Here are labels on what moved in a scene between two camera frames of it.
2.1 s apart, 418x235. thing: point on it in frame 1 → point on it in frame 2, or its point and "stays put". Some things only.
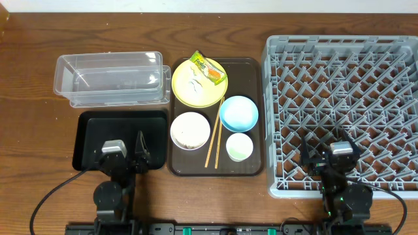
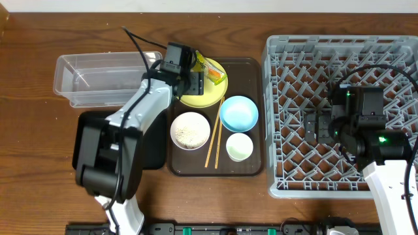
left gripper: x=143 y=156 → x=198 y=86
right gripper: x=317 y=165 → x=322 y=134
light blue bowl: x=239 y=113 stays put
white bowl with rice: x=190 y=130 stays put
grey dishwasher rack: x=319 y=87 stays put
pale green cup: x=239 y=146 stays put
